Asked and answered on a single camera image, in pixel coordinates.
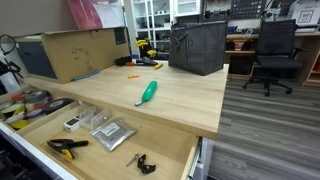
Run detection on clear plastic box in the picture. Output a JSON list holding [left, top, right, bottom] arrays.
[[77, 105, 112, 131]]

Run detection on black clamp mount with screw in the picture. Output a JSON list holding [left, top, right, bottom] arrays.
[[125, 152, 157, 175]]

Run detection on wooden tape drawer white front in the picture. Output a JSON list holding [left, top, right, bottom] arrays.
[[0, 85, 84, 134]]

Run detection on black tool orange grip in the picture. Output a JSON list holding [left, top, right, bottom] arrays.
[[124, 57, 159, 67]]

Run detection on blue thin tape roll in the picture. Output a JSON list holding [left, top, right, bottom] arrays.
[[24, 109, 46, 120]]

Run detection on blue strip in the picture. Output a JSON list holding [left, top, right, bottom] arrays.
[[70, 69, 101, 83]]

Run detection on silver foil bag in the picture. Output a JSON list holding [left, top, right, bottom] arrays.
[[89, 117, 138, 153]]

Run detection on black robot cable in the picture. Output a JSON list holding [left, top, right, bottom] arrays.
[[0, 34, 17, 56]]

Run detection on white shelving unit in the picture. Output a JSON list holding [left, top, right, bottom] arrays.
[[123, 0, 204, 56]]

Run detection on large black tape roll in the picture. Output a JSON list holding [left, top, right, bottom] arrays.
[[43, 97, 74, 114]]

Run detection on dark wall tool panel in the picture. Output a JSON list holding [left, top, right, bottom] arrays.
[[229, 0, 268, 20]]

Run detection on red board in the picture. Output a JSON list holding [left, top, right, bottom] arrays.
[[66, 0, 126, 31]]

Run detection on white digital timer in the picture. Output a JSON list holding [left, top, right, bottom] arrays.
[[63, 116, 82, 133]]

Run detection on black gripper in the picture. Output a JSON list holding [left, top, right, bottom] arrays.
[[0, 59, 24, 80]]

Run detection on wooden tool drawer white front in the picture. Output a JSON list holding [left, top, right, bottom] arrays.
[[14, 100, 202, 180]]

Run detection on yellow green tape roll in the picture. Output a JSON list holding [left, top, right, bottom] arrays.
[[0, 103, 27, 118]]

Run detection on black box shaped tool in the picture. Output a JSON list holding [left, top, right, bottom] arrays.
[[114, 55, 133, 67]]

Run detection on yellow black clamps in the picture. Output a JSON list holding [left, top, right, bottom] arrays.
[[134, 38, 158, 59]]

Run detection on black fabric tote bag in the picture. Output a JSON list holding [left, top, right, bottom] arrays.
[[168, 20, 229, 76]]

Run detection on small red white box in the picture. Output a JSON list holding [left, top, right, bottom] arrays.
[[233, 39, 246, 52]]

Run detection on white cardboard box red logo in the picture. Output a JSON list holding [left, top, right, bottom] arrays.
[[287, 0, 320, 27]]

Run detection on large grey duct tape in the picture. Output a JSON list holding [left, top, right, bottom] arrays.
[[24, 90, 51, 104]]

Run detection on wooden desk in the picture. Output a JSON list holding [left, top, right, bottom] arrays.
[[224, 30, 320, 88]]

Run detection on cardboard box with dark panel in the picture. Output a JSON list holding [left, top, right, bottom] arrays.
[[14, 27, 132, 84]]

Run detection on black mesh office chair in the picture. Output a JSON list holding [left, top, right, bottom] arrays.
[[242, 18, 306, 98]]

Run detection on red thin tape roll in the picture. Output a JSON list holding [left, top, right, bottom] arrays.
[[32, 99, 51, 110]]

